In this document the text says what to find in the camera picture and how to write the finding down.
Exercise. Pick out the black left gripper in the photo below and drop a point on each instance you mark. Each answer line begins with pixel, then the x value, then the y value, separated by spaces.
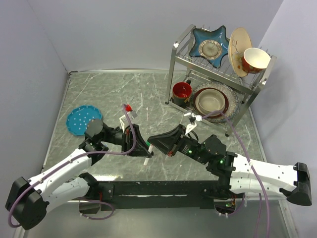
pixel 127 140

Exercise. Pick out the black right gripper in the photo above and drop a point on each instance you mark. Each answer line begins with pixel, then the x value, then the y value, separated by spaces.
pixel 176 143

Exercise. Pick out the white pink acrylic marker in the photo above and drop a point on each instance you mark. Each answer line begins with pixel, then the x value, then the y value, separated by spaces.
pixel 150 149

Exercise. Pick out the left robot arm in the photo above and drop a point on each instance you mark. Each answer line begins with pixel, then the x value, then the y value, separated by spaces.
pixel 31 199

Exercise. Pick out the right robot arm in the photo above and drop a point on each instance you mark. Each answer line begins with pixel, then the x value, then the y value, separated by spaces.
pixel 237 174

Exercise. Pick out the black floral mug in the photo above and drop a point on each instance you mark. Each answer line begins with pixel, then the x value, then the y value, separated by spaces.
pixel 181 93

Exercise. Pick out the beige bowl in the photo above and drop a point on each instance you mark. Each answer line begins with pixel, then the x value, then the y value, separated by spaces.
pixel 210 100

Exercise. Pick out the teal polka dot plate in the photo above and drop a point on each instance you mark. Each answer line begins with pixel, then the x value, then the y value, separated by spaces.
pixel 78 120

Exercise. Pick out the steel dish rack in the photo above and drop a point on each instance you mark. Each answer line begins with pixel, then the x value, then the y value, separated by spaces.
pixel 199 71

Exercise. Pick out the dark red plate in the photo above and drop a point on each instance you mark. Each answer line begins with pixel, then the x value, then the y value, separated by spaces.
pixel 224 104

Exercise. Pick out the blue speckled plate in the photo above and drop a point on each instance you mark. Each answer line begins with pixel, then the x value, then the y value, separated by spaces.
pixel 231 98

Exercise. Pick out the blue star shaped dish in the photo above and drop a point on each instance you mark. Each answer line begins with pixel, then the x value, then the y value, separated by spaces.
pixel 210 45

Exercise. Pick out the red white bowl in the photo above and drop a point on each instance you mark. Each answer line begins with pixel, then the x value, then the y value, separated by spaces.
pixel 254 60

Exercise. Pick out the cream floral plate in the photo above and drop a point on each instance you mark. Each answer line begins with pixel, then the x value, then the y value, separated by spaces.
pixel 238 43

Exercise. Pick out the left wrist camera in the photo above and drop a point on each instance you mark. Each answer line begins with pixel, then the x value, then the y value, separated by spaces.
pixel 131 114

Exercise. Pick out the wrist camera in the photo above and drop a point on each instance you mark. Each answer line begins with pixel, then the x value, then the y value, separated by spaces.
pixel 193 118
pixel 131 114

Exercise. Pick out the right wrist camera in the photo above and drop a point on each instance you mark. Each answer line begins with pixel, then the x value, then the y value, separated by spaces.
pixel 193 118

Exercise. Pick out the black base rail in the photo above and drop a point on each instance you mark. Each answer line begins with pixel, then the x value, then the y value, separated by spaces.
pixel 119 194

